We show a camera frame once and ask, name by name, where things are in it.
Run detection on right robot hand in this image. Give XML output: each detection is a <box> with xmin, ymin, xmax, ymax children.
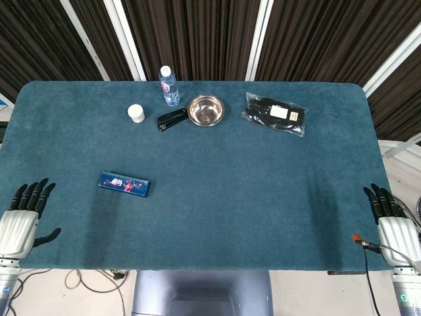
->
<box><xmin>362</xmin><ymin>182</ymin><xmax>421</xmax><ymax>268</ymax></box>

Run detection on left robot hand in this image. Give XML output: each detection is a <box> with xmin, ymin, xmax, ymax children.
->
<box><xmin>0</xmin><ymin>178</ymin><xmax>62</xmax><ymax>260</ymax></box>

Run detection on blue rectangular box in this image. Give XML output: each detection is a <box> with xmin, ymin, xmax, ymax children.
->
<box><xmin>97</xmin><ymin>170</ymin><xmax>151</xmax><ymax>198</ymax></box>

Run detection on white and blue box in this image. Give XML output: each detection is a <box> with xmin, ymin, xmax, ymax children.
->
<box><xmin>0</xmin><ymin>93</ymin><xmax>16</xmax><ymax>115</ymax></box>

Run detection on small white jar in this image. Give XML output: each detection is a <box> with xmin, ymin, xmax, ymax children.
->
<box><xmin>127</xmin><ymin>103</ymin><xmax>145</xmax><ymax>124</ymax></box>

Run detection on teal table cloth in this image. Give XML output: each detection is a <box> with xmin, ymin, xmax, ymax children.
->
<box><xmin>0</xmin><ymin>80</ymin><xmax>395</xmax><ymax>273</ymax></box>

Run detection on black garment in plastic bag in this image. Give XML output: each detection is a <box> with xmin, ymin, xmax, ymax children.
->
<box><xmin>241</xmin><ymin>92</ymin><xmax>309</xmax><ymax>138</ymax></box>

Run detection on black stapler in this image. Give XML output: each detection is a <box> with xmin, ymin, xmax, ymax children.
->
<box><xmin>157</xmin><ymin>107</ymin><xmax>189</xmax><ymax>132</ymax></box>

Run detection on blue-grey robot torso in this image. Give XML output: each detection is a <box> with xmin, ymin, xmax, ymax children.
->
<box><xmin>131</xmin><ymin>269</ymin><xmax>274</xmax><ymax>316</ymax></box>

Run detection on clear water bottle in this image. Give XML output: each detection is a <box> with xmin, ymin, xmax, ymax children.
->
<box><xmin>158</xmin><ymin>65</ymin><xmax>181</xmax><ymax>107</ymax></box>

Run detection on stainless steel bowl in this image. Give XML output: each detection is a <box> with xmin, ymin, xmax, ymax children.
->
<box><xmin>187</xmin><ymin>94</ymin><xmax>226</xmax><ymax>127</ymax></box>

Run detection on dark brown pleated curtain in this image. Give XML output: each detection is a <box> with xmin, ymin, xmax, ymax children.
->
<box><xmin>0</xmin><ymin>0</ymin><xmax>421</xmax><ymax>142</ymax></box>

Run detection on black cable with orange tip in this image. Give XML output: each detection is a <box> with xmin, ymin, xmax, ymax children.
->
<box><xmin>352</xmin><ymin>233</ymin><xmax>384</xmax><ymax>316</ymax></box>

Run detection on white metal frame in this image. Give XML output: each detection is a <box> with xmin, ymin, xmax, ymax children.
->
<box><xmin>378</xmin><ymin>133</ymin><xmax>421</xmax><ymax>165</ymax></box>

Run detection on grey looped floor cable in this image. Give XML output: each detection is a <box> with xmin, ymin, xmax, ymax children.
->
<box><xmin>64</xmin><ymin>269</ymin><xmax>129</xmax><ymax>294</ymax></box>

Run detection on white frame post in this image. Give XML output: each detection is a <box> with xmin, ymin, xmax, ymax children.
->
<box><xmin>103</xmin><ymin>0</ymin><xmax>147</xmax><ymax>82</ymax></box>
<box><xmin>60</xmin><ymin>0</ymin><xmax>111</xmax><ymax>82</ymax></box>
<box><xmin>362</xmin><ymin>22</ymin><xmax>421</xmax><ymax>98</ymax></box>
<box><xmin>244</xmin><ymin>0</ymin><xmax>274</xmax><ymax>82</ymax></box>

